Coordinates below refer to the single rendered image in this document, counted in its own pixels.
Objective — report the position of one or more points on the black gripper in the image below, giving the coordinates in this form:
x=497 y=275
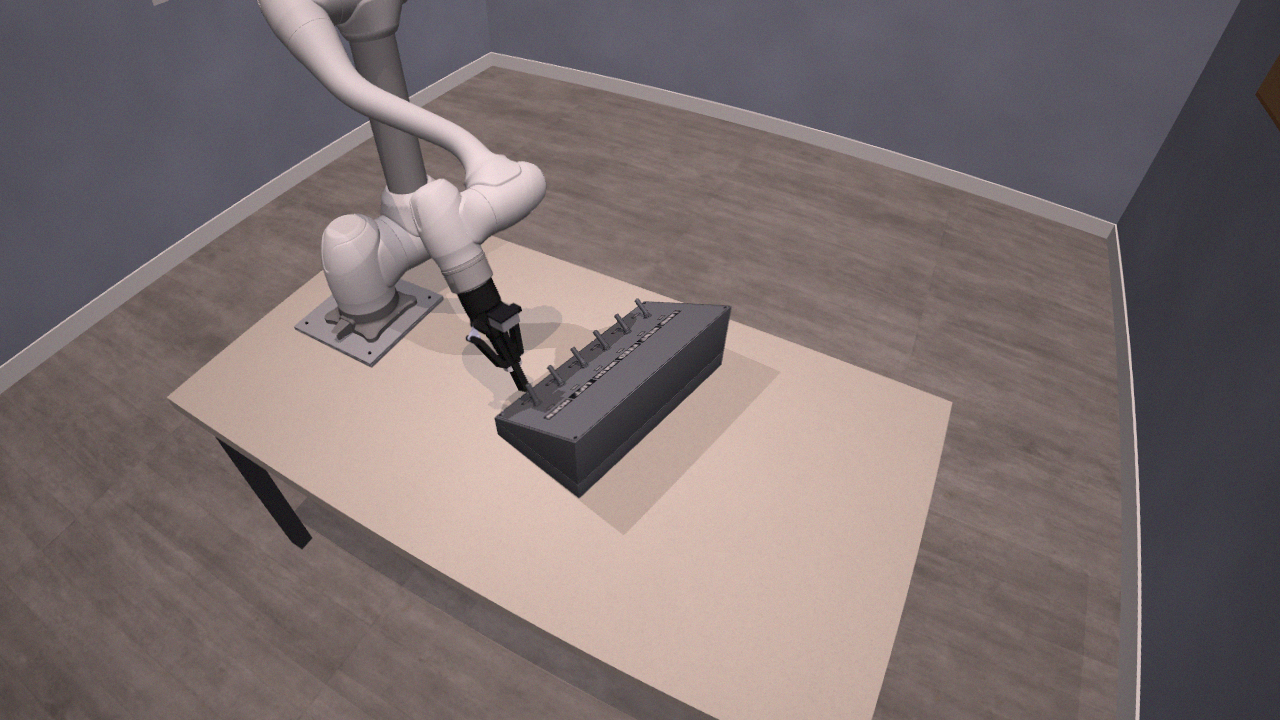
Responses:
x=479 y=301

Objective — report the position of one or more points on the dark grey control console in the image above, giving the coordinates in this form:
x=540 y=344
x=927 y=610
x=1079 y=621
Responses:
x=616 y=390

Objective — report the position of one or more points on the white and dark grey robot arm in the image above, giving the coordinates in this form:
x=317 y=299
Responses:
x=360 y=260

